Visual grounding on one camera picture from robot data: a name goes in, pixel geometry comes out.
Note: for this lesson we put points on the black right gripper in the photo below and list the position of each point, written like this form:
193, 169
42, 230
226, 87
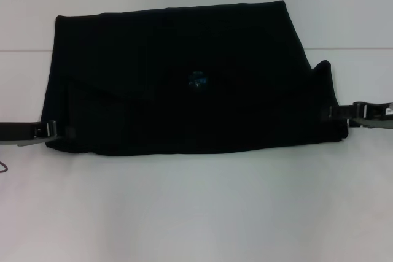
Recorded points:
379, 113

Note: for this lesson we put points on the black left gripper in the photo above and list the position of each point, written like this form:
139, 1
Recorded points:
15, 131

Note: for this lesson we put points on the black shirt with FREE print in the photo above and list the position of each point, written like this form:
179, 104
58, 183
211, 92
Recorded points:
184, 105

